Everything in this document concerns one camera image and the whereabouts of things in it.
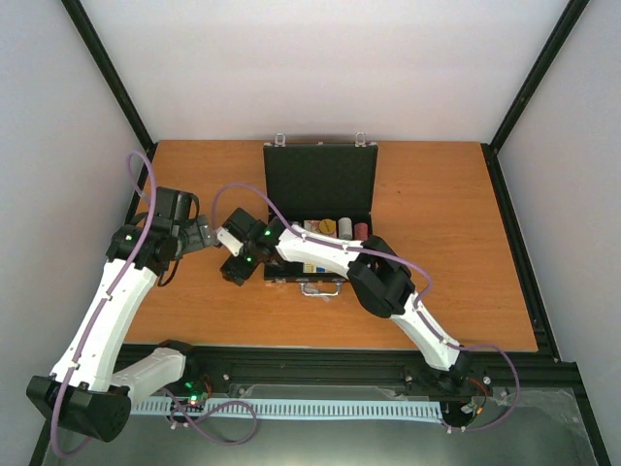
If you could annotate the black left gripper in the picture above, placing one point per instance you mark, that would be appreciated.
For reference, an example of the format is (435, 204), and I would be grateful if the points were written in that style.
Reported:
(201, 237)

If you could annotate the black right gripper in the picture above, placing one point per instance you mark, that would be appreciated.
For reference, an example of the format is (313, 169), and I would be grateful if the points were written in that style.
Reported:
(237, 274)

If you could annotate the orange blind button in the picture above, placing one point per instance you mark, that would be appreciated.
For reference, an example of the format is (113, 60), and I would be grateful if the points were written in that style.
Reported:
(328, 227)

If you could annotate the white poker chip stack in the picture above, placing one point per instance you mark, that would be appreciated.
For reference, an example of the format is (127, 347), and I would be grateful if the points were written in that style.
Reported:
(345, 228)

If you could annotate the black poker set case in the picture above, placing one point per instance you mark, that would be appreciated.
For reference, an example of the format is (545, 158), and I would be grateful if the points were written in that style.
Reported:
(322, 180)

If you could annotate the red poker chip stack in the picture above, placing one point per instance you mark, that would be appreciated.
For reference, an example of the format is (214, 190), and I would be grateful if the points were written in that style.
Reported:
(361, 231)

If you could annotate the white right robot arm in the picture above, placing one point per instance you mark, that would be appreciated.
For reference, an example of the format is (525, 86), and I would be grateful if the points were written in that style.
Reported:
(380, 280)

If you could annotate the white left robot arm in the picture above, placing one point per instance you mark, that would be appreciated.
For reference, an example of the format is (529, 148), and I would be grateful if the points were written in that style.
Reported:
(83, 392)

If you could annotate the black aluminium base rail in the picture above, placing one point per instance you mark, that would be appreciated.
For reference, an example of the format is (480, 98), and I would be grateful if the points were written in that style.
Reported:
(404, 371)

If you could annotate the light blue cable duct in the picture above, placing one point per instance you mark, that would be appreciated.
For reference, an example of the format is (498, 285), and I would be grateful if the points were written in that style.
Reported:
(291, 409)

